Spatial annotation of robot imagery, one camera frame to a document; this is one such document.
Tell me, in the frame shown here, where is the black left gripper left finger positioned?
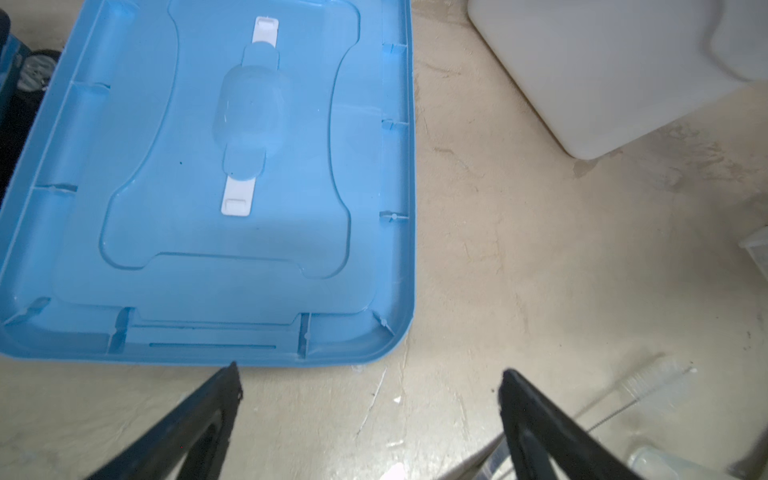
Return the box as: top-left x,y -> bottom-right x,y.
90,363 -> 243,479

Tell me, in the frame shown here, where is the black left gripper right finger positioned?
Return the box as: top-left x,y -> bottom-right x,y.
498,369 -> 638,479

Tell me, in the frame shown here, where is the white plastic storage bin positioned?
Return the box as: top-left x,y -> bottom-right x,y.
468,1 -> 767,160

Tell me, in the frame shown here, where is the blue plastic bin lid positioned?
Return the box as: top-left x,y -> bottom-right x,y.
1,1 -> 416,367

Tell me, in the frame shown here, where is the clear acrylic test tube rack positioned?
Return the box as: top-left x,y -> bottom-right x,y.
739,226 -> 768,279

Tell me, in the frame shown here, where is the black stapler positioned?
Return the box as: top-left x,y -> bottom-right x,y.
1,10 -> 62,198

